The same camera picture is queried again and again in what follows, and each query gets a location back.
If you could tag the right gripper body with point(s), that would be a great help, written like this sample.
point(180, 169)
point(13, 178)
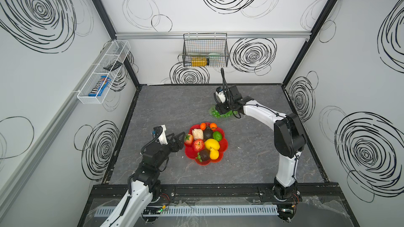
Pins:
point(222, 107)

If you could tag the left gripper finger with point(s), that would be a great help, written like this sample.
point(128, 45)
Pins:
point(177, 146)
point(175, 137)

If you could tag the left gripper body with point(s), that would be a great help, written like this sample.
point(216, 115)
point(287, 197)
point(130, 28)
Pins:
point(173, 139)

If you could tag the red strawberry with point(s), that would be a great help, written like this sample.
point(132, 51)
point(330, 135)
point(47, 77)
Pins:
point(189, 139)

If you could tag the red apple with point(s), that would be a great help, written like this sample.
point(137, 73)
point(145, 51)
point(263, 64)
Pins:
point(198, 145)

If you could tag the green grape bunch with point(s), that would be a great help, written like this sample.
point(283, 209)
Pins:
point(215, 113)

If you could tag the red flower-shaped fruit bowl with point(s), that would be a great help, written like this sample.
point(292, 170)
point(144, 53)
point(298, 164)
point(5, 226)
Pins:
point(191, 154)

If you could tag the dark purple mangosteen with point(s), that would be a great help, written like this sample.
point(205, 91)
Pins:
point(203, 156)

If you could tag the orange tangerine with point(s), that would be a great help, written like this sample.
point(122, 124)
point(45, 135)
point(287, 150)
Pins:
point(213, 126)
point(203, 126)

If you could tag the dark avocado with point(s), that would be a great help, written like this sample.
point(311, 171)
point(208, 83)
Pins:
point(208, 133)

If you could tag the large yellow lemon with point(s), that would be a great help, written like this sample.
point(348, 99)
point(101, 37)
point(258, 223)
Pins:
point(212, 144)

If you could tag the small yellow pear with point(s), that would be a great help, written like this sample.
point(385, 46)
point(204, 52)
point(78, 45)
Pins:
point(214, 154)

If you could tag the green lime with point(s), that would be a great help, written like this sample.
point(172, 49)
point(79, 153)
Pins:
point(217, 136)

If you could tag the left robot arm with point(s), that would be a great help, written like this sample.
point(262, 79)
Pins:
point(143, 185)

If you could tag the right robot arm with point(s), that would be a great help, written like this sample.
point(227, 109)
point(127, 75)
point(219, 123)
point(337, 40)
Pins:
point(289, 136)

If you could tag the yellow sponge in basket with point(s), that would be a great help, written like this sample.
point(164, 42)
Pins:
point(199, 62)

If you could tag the blue candy packet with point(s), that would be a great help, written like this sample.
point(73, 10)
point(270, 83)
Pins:
point(99, 87)

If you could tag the black remote control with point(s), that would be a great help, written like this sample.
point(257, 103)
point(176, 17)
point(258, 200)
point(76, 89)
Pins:
point(113, 66)

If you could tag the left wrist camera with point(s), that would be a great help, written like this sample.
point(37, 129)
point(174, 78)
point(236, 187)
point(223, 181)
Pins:
point(160, 135)

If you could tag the black wire wall basket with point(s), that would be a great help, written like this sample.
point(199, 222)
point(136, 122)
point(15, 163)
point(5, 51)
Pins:
point(214, 49)

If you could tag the white slotted cable duct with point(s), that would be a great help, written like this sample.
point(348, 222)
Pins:
point(223, 210)

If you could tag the white wire wall shelf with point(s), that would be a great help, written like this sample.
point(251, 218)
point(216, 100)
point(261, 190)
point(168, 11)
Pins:
point(116, 50)

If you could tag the aluminium wall rail back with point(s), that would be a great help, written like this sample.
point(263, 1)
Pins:
point(234, 34)

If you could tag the aluminium wall rail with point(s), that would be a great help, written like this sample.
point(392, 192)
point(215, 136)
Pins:
point(19, 178)
point(234, 34)

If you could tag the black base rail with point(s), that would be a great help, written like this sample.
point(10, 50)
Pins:
point(264, 192)

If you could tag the aluminium wall rail left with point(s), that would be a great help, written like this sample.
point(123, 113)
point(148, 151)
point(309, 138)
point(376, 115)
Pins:
point(19, 178)

